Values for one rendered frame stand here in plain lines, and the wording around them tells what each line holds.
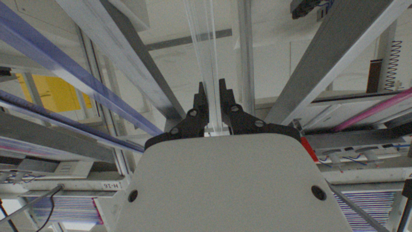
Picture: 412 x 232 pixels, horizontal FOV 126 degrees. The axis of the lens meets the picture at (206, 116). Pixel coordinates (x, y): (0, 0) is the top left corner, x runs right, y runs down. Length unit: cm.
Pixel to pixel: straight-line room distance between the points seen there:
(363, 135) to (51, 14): 118
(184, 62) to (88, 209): 191
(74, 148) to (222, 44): 197
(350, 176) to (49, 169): 146
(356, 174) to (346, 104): 50
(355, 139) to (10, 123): 103
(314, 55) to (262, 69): 185
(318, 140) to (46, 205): 147
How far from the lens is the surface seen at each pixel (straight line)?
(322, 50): 25
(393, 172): 94
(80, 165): 96
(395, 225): 108
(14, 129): 64
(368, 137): 60
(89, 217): 113
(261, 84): 207
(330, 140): 52
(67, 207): 120
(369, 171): 87
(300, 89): 28
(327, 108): 37
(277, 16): 72
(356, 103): 41
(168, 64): 216
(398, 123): 63
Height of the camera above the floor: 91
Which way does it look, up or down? 11 degrees up
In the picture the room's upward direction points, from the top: 173 degrees clockwise
